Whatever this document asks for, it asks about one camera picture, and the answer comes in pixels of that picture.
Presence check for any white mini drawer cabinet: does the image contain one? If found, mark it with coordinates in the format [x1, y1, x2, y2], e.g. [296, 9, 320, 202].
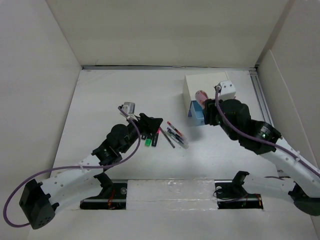
[182, 71, 229, 116]

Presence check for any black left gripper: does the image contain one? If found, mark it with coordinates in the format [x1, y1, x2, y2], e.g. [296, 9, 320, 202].
[119, 113, 161, 154]

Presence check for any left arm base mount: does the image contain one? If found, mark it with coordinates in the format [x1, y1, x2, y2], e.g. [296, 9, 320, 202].
[79, 172, 128, 210]

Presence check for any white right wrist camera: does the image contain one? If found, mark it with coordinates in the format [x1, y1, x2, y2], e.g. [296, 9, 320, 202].
[215, 80, 236, 101]

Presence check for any pink cap highlighter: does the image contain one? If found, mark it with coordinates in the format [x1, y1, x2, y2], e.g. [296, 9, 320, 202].
[151, 128, 160, 147]

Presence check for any aluminium rail back edge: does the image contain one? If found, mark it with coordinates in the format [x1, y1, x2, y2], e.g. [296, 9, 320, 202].
[82, 65, 256, 71]

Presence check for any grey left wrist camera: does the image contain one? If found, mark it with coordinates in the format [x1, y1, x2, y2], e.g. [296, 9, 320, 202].
[120, 101, 136, 118]

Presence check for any red gel pen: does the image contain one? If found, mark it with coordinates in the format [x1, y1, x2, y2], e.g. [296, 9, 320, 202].
[167, 121, 186, 140]

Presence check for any green cap highlighter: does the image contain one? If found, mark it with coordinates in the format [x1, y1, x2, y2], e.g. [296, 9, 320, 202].
[144, 134, 153, 147]

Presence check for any aluminium rail right side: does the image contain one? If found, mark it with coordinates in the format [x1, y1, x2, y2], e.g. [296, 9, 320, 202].
[249, 70, 274, 127]

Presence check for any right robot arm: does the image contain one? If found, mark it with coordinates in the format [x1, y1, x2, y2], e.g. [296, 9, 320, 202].
[203, 99, 320, 216]

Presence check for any light blue small drawer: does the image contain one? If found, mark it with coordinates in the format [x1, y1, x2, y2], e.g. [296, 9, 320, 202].
[188, 100, 205, 126]

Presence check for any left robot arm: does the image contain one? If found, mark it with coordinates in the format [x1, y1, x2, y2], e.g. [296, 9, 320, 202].
[19, 113, 163, 230]

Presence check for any black gel pen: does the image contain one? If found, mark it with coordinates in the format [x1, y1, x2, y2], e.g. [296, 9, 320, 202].
[159, 127, 176, 149]

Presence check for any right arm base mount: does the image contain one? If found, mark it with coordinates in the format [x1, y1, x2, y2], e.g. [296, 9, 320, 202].
[212, 171, 264, 210]

